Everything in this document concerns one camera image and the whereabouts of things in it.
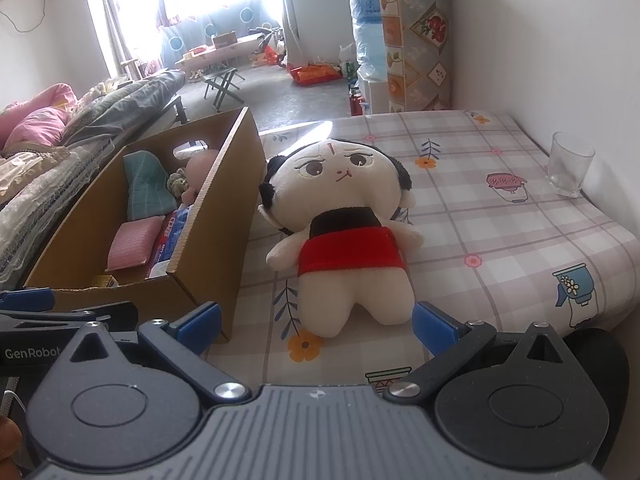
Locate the child's bicycle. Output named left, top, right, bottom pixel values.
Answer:
left=255, top=27, right=286, bottom=69

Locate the black folding stool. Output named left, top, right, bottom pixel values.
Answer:
left=202, top=67, right=246, bottom=111

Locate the air conditioner cable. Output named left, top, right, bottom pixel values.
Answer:
left=0, top=0, right=52, bottom=34

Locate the white low table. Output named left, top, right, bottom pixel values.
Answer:
left=175, top=35, right=266, bottom=77

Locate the pink pillow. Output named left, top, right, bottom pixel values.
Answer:
left=0, top=83, right=79, bottom=149

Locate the blue circle-printed blanket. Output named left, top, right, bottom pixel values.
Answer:
left=160, top=0, right=281, bottom=69

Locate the white water dispenser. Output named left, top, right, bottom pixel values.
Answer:
left=357, top=72, right=390, bottom=115

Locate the floral patterned folded mat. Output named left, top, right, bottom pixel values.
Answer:
left=375, top=0, right=454, bottom=114

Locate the grey window curtain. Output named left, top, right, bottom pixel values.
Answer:
left=97, top=0, right=134, bottom=79

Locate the pink towel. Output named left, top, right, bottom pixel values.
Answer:
left=106, top=216, right=166, bottom=271

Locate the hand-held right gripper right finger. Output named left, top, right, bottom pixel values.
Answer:
left=383, top=300, right=573, bottom=405

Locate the pink baby doll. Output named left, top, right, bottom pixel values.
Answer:
left=180, top=150, right=221, bottom=207

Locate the green white scrunchie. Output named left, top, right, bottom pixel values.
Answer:
left=167, top=169, right=189, bottom=197

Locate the brown cardboard box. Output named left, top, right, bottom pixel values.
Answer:
left=22, top=106, right=267, bottom=344

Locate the teal checked towel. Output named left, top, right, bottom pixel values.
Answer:
left=122, top=152, right=180, bottom=222

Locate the red basket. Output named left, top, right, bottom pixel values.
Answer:
left=290, top=64, right=344, bottom=86

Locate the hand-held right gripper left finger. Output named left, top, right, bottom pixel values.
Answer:
left=66, top=301, right=252, bottom=406

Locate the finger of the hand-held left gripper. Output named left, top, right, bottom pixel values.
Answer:
left=0, top=301, right=140, bottom=334
left=0, top=287, right=56, bottom=314

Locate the black-haired plush doll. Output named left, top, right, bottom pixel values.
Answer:
left=258, top=138, right=424, bottom=340

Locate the clear glass cup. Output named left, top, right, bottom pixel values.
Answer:
left=545, top=131, right=596, bottom=199

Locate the blue water jug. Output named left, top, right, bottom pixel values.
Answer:
left=350, top=0, right=389, bottom=74

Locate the blue and white packet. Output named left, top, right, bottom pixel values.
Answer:
left=147, top=208, right=194, bottom=279

